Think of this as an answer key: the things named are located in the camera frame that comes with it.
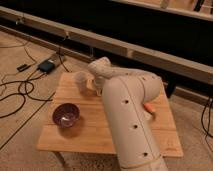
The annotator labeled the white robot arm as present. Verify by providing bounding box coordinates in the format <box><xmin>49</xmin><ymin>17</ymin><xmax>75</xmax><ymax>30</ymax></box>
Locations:
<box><xmin>88</xmin><ymin>57</ymin><xmax>168</xmax><ymax>171</ymax></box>

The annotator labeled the long wooden beam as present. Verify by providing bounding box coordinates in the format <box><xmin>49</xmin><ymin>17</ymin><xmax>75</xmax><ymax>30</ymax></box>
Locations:
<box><xmin>0</xmin><ymin>6</ymin><xmax>213</xmax><ymax>85</ymax></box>

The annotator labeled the purple bowl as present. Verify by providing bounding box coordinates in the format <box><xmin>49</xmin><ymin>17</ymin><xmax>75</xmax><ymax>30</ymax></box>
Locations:
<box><xmin>52</xmin><ymin>103</ymin><xmax>80</xmax><ymax>128</ymax></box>

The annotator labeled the teal power adapter box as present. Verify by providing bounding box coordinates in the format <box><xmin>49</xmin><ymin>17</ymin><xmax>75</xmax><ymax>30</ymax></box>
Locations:
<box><xmin>37</xmin><ymin>60</ymin><xmax>55</xmax><ymax>73</ymax></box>

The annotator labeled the wooden table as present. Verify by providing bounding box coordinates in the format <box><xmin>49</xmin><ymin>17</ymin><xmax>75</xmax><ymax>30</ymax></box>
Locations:
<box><xmin>37</xmin><ymin>73</ymin><xmax>183</xmax><ymax>157</ymax></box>

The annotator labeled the orange carrot toy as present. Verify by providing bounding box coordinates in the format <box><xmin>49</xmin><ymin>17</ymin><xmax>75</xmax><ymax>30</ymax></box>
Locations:
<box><xmin>144</xmin><ymin>103</ymin><xmax>156</xmax><ymax>114</ymax></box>

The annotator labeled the small black device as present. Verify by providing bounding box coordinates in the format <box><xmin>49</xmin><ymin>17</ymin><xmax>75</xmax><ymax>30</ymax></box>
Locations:
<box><xmin>17</xmin><ymin>64</ymin><xmax>30</xmax><ymax>72</ymax></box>

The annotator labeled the black cable right side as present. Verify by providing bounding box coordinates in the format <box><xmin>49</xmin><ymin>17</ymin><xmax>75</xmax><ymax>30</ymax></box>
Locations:
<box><xmin>200</xmin><ymin>94</ymin><xmax>213</xmax><ymax>141</ymax></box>

